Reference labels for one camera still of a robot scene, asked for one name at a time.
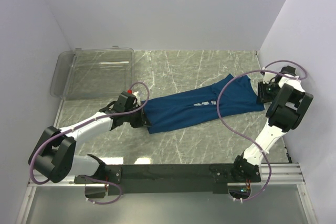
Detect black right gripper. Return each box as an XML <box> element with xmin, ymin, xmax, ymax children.
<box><xmin>256</xmin><ymin>81</ymin><xmax>280</xmax><ymax>104</ymax></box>

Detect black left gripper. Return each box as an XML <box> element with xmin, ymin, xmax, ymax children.
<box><xmin>124</xmin><ymin>103</ymin><xmax>152</xmax><ymax>128</ymax></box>

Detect blue printed t-shirt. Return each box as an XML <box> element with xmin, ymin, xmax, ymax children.
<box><xmin>144</xmin><ymin>74</ymin><xmax>265</xmax><ymax>134</ymax></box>

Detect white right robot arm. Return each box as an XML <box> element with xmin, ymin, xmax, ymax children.
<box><xmin>230</xmin><ymin>66</ymin><xmax>313</xmax><ymax>182</ymax></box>

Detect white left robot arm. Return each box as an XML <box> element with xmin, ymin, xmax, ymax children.
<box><xmin>28</xmin><ymin>90</ymin><xmax>151</xmax><ymax>183</ymax></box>

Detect clear plastic bin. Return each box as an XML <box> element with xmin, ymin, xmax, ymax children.
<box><xmin>50</xmin><ymin>46</ymin><xmax>134</xmax><ymax>101</ymax></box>

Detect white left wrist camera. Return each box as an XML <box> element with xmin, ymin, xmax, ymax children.
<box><xmin>127</xmin><ymin>89</ymin><xmax>142</xmax><ymax>102</ymax></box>

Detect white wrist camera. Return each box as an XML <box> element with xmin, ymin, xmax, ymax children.
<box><xmin>127</xmin><ymin>89</ymin><xmax>142</xmax><ymax>102</ymax></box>
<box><xmin>261</xmin><ymin>70</ymin><xmax>277</xmax><ymax>84</ymax></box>

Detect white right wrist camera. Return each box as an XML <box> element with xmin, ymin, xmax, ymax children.
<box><xmin>261</xmin><ymin>70</ymin><xmax>277</xmax><ymax>84</ymax></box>

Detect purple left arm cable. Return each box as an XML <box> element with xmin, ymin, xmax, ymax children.
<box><xmin>29</xmin><ymin>81</ymin><xmax>150</xmax><ymax>205</ymax></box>

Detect aluminium rail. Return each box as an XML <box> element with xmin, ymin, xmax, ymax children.
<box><xmin>27</xmin><ymin>163</ymin><xmax>306</xmax><ymax>187</ymax></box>

